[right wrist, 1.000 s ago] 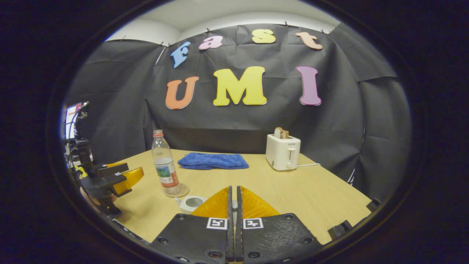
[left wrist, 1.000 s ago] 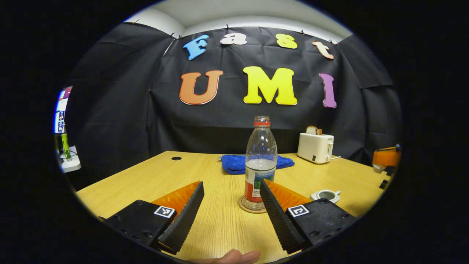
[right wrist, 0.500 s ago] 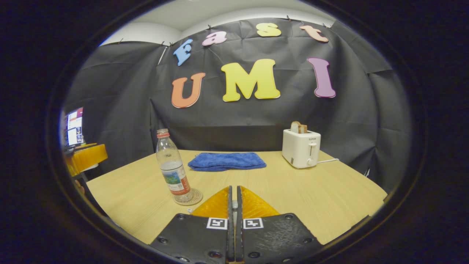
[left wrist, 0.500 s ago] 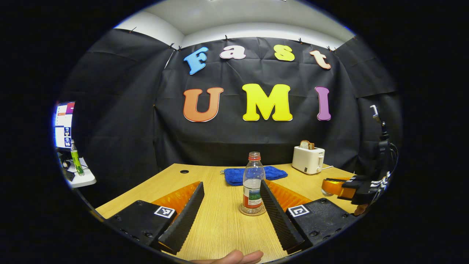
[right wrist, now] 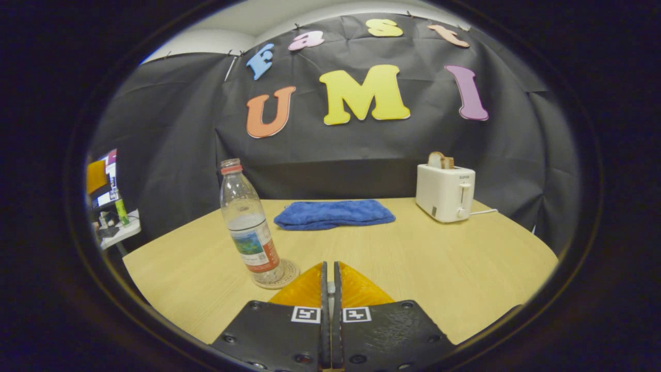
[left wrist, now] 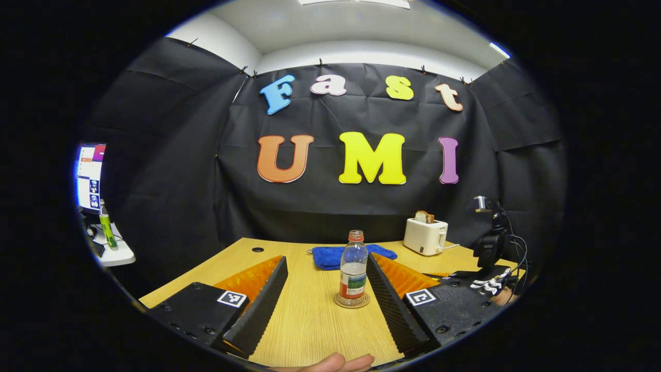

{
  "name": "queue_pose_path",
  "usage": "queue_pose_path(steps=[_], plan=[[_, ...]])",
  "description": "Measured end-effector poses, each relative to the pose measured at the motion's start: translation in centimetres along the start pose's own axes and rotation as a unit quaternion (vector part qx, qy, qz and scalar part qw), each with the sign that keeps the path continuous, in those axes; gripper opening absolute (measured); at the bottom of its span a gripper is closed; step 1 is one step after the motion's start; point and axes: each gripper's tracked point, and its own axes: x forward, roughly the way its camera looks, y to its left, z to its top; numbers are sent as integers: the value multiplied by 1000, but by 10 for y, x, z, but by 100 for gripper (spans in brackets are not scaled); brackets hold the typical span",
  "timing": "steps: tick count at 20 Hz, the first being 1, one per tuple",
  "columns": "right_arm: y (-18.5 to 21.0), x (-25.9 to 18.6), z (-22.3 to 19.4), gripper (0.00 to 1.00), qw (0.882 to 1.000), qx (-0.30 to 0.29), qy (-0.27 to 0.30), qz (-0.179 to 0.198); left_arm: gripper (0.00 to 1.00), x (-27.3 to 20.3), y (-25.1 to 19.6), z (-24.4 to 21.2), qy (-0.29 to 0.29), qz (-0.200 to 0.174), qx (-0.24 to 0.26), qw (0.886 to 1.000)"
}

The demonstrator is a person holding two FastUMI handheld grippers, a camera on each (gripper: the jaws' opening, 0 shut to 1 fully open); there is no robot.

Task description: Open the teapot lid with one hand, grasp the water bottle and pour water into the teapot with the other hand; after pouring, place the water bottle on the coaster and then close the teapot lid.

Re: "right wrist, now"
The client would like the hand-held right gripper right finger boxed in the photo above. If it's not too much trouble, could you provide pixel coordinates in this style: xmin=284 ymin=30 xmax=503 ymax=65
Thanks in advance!
xmin=332 ymin=261 xmax=456 ymax=372

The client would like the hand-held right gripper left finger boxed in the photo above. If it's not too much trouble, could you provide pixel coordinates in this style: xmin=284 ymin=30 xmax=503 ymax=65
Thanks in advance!
xmin=211 ymin=261 xmax=332 ymax=372

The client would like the round wooden coaster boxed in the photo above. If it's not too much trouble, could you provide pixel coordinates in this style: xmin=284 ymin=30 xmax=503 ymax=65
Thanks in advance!
xmin=252 ymin=258 xmax=301 ymax=290

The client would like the clear plastic water bottle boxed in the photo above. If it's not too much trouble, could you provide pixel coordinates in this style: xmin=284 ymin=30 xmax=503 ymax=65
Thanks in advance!
xmin=219 ymin=158 xmax=285 ymax=285

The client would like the blue towel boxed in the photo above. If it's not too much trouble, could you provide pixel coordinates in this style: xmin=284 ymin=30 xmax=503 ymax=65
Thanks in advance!
xmin=274 ymin=199 xmax=396 ymax=231

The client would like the white toaster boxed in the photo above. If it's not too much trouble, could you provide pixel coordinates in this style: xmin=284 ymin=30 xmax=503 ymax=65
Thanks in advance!
xmin=415 ymin=163 xmax=476 ymax=224

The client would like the white side table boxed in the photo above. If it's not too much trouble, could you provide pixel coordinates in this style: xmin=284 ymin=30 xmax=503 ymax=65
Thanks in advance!
xmin=96 ymin=209 xmax=141 ymax=250

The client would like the black backdrop cloth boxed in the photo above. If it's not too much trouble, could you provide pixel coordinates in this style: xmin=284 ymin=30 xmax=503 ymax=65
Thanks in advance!
xmin=88 ymin=13 xmax=581 ymax=259

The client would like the computer monitor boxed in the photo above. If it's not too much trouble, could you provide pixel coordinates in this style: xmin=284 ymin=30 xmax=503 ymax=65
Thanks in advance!
xmin=87 ymin=150 xmax=120 ymax=210

